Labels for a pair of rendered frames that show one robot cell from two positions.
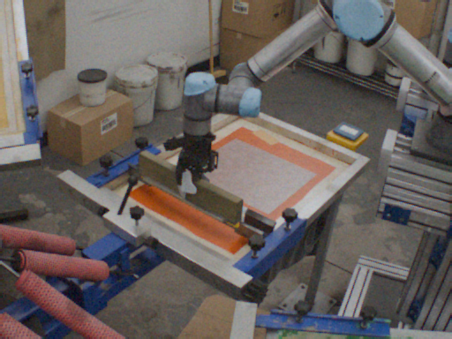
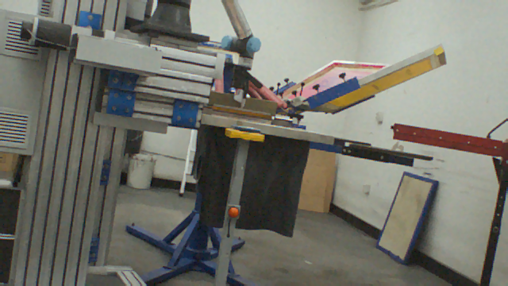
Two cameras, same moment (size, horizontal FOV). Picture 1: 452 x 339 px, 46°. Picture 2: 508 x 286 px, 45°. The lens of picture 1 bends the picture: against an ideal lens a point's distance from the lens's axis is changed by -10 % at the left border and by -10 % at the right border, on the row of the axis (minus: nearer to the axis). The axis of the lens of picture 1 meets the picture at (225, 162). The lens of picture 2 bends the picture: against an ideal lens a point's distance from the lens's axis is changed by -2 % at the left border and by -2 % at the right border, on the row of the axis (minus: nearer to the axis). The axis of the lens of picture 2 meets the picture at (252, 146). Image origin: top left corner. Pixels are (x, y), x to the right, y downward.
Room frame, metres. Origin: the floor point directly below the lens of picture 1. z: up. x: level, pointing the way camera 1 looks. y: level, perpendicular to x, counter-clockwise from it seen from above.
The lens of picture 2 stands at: (3.62, -2.12, 1.03)
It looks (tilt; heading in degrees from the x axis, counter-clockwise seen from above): 3 degrees down; 134
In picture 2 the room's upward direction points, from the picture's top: 10 degrees clockwise
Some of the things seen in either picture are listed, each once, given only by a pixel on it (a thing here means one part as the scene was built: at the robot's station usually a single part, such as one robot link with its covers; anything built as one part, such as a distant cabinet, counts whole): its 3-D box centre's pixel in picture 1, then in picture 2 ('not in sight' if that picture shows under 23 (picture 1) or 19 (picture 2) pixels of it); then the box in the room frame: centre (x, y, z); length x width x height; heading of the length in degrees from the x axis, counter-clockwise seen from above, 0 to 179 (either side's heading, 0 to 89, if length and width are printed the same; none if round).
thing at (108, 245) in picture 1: (112, 248); not in sight; (1.10, 0.27, 1.02); 0.17 x 0.06 x 0.05; 146
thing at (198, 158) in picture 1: (198, 150); (241, 78); (1.34, 0.07, 1.19); 0.09 x 0.08 x 0.12; 56
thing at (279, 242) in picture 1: (270, 249); not in sight; (1.21, -0.14, 0.97); 0.30 x 0.05 x 0.07; 146
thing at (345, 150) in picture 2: not in sight; (318, 144); (1.30, 0.84, 0.91); 1.34 x 0.40 x 0.08; 26
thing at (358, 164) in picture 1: (239, 177); (249, 124); (1.57, -0.05, 0.97); 0.79 x 0.58 x 0.04; 146
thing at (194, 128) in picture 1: (198, 122); (245, 63); (1.34, 0.08, 1.27); 0.08 x 0.08 x 0.05
